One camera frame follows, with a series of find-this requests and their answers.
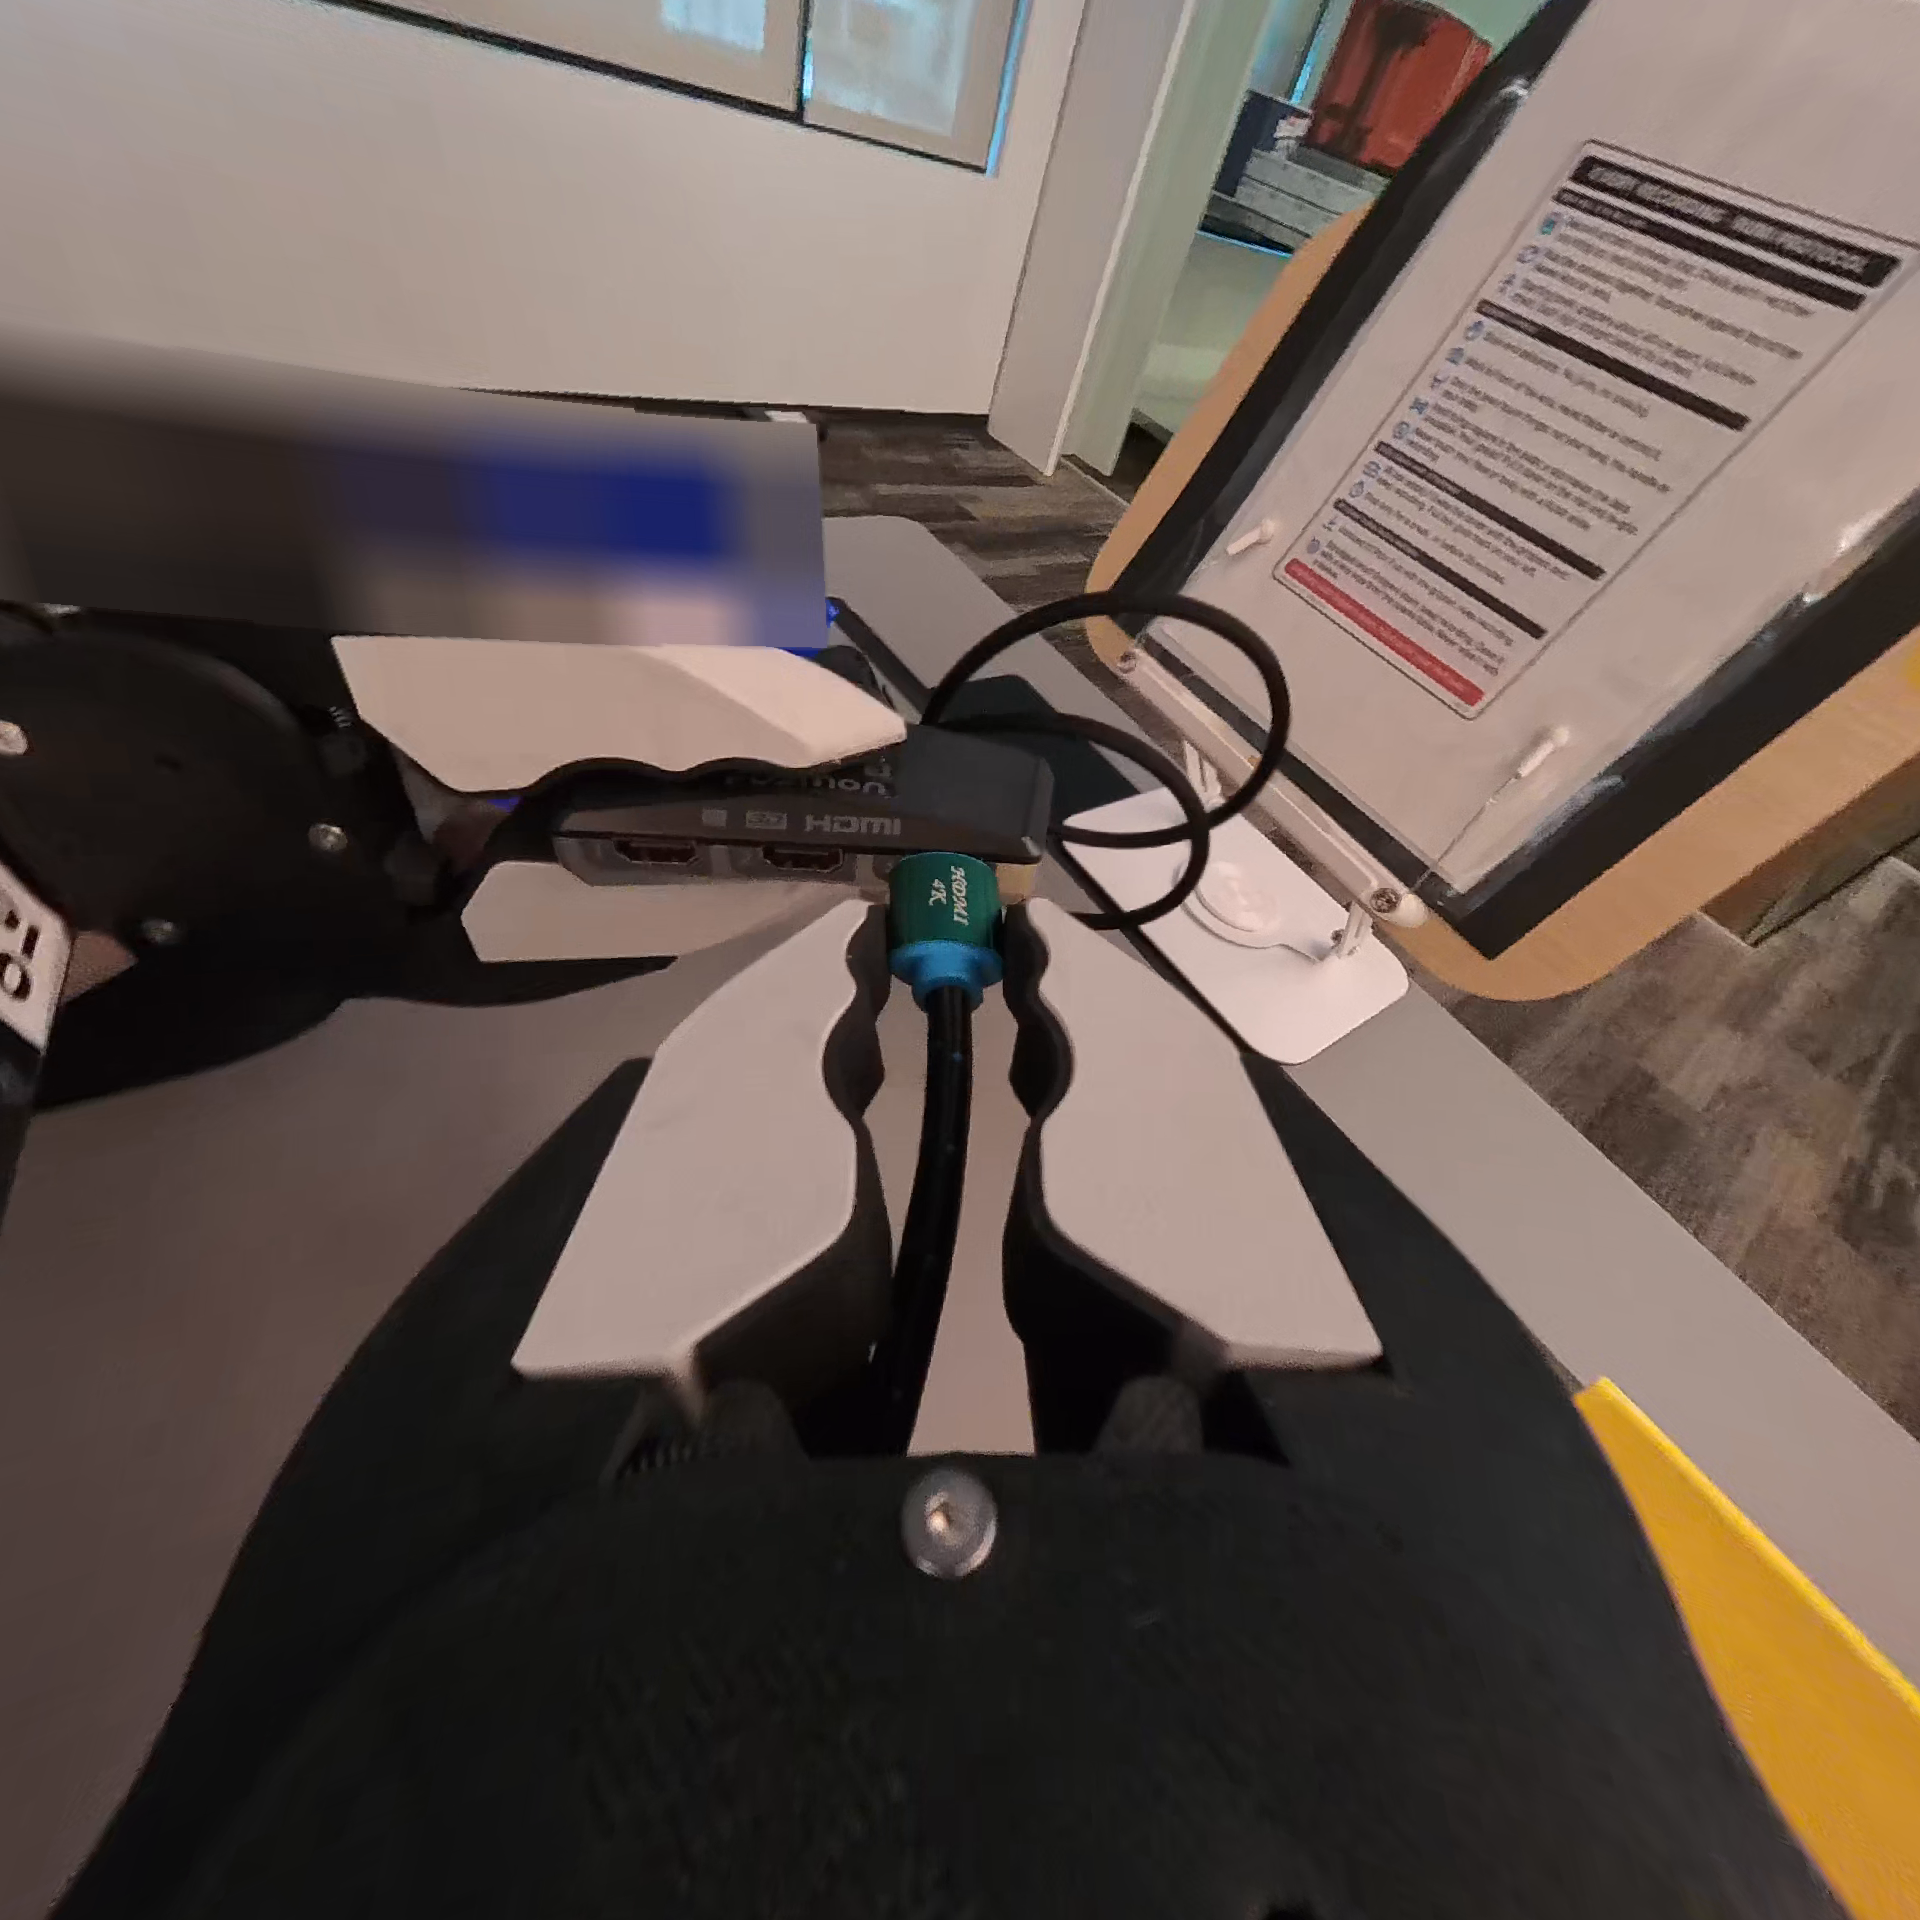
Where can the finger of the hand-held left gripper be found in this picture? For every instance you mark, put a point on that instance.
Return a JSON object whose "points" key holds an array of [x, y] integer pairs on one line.
{"points": [[631, 915], [600, 706]]}

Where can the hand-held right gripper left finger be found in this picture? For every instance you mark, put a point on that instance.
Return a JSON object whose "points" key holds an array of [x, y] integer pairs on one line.
{"points": [[706, 1201]]}

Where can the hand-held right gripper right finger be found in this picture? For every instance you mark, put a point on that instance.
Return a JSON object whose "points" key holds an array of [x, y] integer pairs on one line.
{"points": [[1201, 1201]]}

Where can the printed instruction sheet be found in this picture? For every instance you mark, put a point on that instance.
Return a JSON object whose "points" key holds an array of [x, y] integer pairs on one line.
{"points": [[1650, 225]]}

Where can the instruction sign on stand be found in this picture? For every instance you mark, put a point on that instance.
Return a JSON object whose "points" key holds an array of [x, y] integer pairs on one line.
{"points": [[1372, 300], [1192, 450]]}

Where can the large gridded window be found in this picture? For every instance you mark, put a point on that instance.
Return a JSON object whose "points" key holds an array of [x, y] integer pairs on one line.
{"points": [[885, 60]]}

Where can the red case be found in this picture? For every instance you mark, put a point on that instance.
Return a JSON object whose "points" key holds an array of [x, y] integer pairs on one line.
{"points": [[1395, 75]]}

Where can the yellow plastic bin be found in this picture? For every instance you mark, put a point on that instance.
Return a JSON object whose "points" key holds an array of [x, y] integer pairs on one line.
{"points": [[1770, 1650]]}

